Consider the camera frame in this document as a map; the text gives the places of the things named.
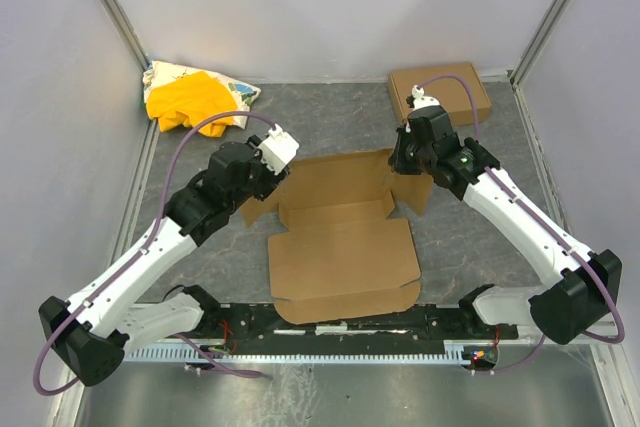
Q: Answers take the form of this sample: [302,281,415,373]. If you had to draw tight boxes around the folded closed cardboard box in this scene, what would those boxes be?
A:
[388,62,492,126]

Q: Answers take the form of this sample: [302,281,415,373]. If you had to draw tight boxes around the light blue cable duct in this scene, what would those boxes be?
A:
[124,342,470,367]

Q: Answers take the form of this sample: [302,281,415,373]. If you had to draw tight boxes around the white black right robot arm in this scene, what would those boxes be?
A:
[389,101,625,345]

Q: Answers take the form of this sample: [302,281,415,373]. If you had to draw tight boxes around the aluminium frame rail front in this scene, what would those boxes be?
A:
[69,300,621,346]

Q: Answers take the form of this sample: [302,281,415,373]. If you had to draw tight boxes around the aluminium corner post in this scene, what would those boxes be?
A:
[100,0,150,71]
[510,0,571,87]

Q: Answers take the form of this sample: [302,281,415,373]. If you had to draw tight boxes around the left aluminium corner post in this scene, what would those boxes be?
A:
[100,0,150,71]

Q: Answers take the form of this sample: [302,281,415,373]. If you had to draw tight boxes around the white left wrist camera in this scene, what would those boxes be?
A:
[257,124,299,175]

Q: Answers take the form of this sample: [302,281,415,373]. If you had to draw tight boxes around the yellow cloth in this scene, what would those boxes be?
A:
[146,72,238,132]

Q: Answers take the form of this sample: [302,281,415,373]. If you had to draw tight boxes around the right aluminium corner post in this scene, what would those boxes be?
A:
[510,0,571,87]

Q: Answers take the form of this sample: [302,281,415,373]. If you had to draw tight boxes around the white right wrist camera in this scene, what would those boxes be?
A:
[407,85,440,112]

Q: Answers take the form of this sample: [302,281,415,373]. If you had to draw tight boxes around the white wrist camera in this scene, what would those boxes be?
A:
[257,124,299,175]
[407,85,440,112]

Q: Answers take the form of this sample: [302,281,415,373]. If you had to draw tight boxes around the floral patterned cloth bag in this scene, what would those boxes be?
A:
[142,61,261,111]

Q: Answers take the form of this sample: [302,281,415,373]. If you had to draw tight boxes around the cardboard box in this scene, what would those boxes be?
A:
[240,149,433,325]
[388,62,492,126]

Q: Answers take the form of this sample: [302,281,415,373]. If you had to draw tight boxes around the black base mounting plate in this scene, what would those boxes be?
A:
[186,303,519,341]

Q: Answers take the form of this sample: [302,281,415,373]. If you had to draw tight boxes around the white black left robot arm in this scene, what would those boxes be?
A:
[38,127,299,387]

